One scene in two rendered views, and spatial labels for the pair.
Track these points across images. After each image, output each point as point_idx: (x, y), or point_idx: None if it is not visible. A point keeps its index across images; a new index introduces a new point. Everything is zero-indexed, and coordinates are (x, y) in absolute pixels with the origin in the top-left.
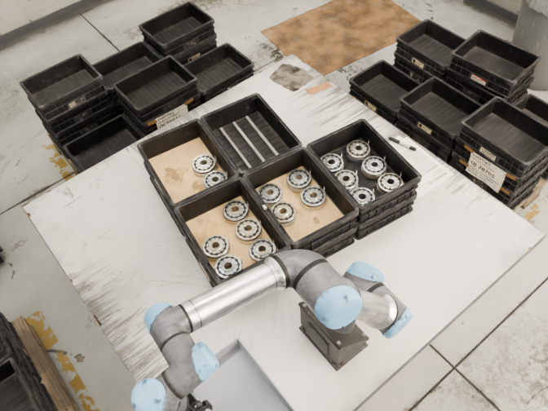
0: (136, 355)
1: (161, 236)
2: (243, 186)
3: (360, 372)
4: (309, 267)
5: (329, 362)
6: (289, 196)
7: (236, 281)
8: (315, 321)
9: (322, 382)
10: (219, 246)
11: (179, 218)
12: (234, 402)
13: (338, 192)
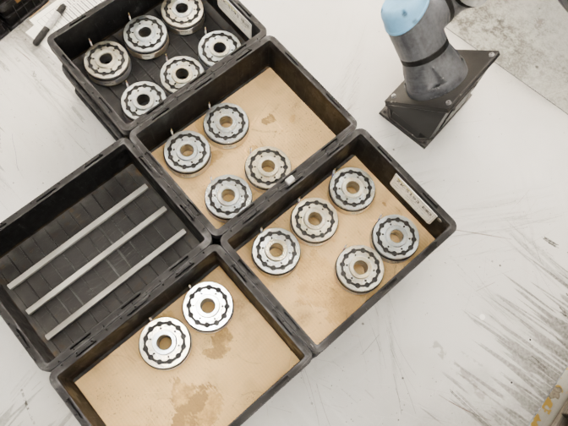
0: (530, 379)
1: (305, 414)
2: (239, 232)
3: None
4: None
5: (462, 106)
6: (221, 169)
7: None
8: (470, 84)
9: (490, 111)
10: (363, 259)
11: (341, 333)
12: None
13: (230, 72)
